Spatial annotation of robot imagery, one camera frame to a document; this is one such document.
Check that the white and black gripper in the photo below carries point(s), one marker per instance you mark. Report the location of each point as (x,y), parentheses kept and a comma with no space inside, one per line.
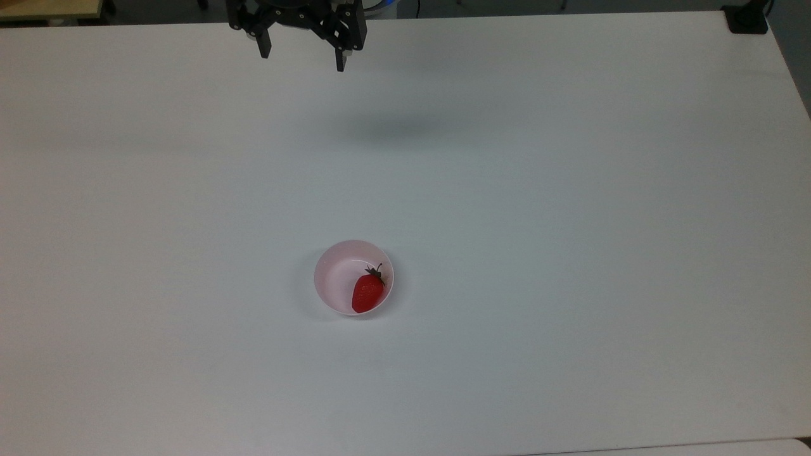
(294,11)

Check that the red strawberry with green stem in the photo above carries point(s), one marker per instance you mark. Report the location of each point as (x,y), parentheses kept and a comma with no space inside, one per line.
(367,292)

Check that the pink plastic bowl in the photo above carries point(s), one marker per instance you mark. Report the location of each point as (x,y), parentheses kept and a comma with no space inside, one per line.
(336,278)

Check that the wooden side table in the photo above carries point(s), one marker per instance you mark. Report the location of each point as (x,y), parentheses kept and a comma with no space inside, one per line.
(44,9)

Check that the black table clamp mount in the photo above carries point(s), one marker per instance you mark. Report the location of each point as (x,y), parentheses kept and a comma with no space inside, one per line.
(746,18)

